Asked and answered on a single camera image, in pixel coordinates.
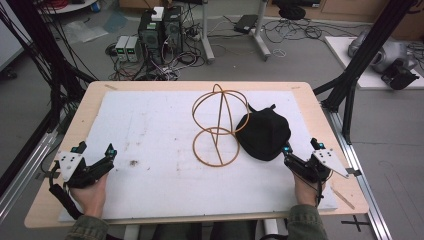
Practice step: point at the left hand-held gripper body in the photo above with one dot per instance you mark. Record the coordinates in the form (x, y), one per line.
(70, 164)

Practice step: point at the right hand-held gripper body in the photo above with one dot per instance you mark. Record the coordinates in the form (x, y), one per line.
(328, 160)

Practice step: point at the black hat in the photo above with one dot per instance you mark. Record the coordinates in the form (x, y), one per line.
(263, 133)

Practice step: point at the person's left hand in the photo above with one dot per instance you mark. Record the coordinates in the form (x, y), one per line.
(90, 196)

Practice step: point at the person's right hand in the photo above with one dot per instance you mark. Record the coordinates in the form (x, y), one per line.
(305, 195)

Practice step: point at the thin wooden stick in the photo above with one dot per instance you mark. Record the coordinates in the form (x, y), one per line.
(342, 198)

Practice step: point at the white foam sheet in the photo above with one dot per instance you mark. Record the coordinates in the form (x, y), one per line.
(150, 133)

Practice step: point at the black tape cross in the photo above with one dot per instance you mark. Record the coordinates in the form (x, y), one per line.
(355, 223)

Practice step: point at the white table leg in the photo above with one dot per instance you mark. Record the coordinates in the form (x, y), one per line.
(270, 227)
(131, 233)

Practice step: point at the white platform board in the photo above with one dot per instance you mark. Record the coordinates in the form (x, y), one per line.
(370, 80)

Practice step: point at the grey bench power supply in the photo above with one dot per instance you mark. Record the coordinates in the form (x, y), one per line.
(132, 49)
(121, 48)

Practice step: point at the black device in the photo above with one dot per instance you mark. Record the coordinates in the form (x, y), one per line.
(398, 76)

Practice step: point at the person's legs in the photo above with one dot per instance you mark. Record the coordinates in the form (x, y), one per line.
(186, 232)

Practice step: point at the clear plastic sheet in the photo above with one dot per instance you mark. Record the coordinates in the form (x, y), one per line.
(85, 31)

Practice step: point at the grey robot shell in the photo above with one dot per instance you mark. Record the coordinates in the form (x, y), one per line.
(388, 51)

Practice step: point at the grey desk leg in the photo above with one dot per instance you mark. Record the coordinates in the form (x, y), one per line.
(260, 31)
(207, 33)

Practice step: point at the black computer tower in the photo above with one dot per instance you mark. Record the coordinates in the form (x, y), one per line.
(150, 38)
(173, 30)

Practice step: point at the white cabinet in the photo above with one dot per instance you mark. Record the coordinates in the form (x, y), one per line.
(8, 40)

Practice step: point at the teal sheet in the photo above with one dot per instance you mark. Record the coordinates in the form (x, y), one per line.
(115, 22)

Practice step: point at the flat black box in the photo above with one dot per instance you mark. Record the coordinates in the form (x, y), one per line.
(246, 23)

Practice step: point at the black stool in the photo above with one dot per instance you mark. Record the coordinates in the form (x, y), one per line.
(292, 12)

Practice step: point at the round white table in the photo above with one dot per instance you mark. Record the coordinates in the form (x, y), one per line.
(71, 6)

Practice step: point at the white box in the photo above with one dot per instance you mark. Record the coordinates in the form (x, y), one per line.
(157, 13)

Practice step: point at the aluminium rail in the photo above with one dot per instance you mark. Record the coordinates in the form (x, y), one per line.
(30, 160)
(360, 173)

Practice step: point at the black metal frame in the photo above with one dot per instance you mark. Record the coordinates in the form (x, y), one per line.
(360, 53)
(50, 60)

